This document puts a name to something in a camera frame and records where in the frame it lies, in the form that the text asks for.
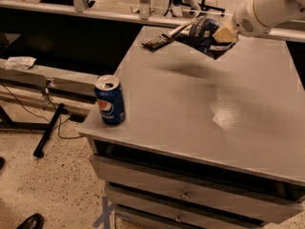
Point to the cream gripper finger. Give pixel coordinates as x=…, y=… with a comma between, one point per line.
x=226, y=33

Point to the blue chip bag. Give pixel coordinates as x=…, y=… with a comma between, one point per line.
x=200, y=36

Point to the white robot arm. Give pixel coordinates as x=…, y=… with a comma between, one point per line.
x=254, y=17

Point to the white plastic bag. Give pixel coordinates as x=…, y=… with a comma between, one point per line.
x=21, y=63

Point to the grey drawer cabinet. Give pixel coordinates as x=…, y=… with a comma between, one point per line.
x=206, y=144

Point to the blue pepsi can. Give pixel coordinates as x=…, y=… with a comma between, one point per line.
x=110, y=100

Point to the grey side bench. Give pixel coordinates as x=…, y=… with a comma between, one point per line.
x=72, y=85

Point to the black metal stand leg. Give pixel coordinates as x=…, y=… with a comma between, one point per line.
x=39, y=149

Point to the black shoe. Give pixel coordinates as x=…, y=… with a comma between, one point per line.
x=35, y=221

